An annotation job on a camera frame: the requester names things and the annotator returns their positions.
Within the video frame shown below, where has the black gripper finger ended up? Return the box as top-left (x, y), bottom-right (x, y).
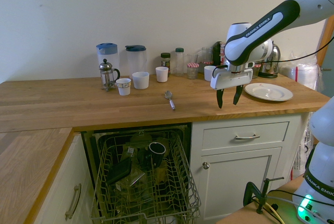
top-left (233, 85), bottom-right (244, 105)
top-left (216, 89), bottom-right (224, 109)

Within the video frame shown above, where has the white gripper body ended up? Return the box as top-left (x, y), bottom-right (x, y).
top-left (210, 67), bottom-right (254, 90)

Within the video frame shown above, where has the metal spoon white handle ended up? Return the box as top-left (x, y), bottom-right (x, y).
top-left (164, 90), bottom-right (176, 111)

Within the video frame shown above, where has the dishwasher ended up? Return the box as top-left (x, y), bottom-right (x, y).
top-left (80, 122), bottom-right (193, 224)

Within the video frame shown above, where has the plain white cup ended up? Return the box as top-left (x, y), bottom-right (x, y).
top-left (204, 65), bottom-right (217, 82)

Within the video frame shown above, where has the white plate gold rim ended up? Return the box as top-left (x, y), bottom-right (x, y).
top-left (244, 82), bottom-right (294, 102)

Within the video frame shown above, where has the stainless steel electric kettle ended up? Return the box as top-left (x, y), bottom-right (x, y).
top-left (258, 40), bottom-right (282, 79)

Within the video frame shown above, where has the clear bottle green lid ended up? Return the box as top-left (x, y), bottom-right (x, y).
top-left (174, 48), bottom-right (185, 77)

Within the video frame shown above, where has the white ribbed cup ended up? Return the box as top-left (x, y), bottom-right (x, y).
top-left (155, 66), bottom-right (169, 83)

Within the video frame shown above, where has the dark spice jar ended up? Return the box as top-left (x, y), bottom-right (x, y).
top-left (160, 52), bottom-right (171, 76)

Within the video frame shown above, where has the large white mug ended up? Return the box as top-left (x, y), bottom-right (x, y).
top-left (132, 71), bottom-right (150, 90)

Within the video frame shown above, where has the white kitchen cabinet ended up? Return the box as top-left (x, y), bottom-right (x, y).
top-left (190, 113), bottom-right (311, 221)
top-left (33, 132), bottom-right (97, 224)

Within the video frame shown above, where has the black mug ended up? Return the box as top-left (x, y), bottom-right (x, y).
top-left (148, 142), bottom-right (167, 167)

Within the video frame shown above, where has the clear pitcher dark teal lid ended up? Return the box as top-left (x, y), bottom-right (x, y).
top-left (124, 45), bottom-right (148, 78)

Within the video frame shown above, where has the black table clamp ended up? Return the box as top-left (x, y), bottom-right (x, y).
top-left (243, 176), bottom-right (285, 215)

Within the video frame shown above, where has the small patterned white cup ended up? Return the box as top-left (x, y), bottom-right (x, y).
top-left (115, 78), bottom-right (132, 96)

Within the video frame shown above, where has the glass french press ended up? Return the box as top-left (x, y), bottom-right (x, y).
top-left (99, 58), bottom-right (121, 92)

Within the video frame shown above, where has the clear pitcher light blue lid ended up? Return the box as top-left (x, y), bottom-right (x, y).
top-left (96, 42), bottom-right (120, 78)

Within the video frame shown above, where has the black plastic container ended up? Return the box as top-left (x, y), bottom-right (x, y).
top-left (106, 157), bottom-right (133, 185)

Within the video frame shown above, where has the metal drawer handle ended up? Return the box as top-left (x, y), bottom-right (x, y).
top-left (234, 134), bottom-right (261, 140)

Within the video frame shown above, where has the thin black cable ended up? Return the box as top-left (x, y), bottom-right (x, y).
top-left (254, 34), bottom-right (334, 64)

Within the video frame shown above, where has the yellow cable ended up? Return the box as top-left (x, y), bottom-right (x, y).
top-left (266, 200), bottom-right (284, 224)

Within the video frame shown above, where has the wire dishwasher rack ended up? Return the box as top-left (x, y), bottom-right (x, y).
top-left (90, 129), bottom-right (202, 224)

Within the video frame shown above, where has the brass drawer handle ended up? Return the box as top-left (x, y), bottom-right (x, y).
top-left (64, 183), bottom-right (82, 220)

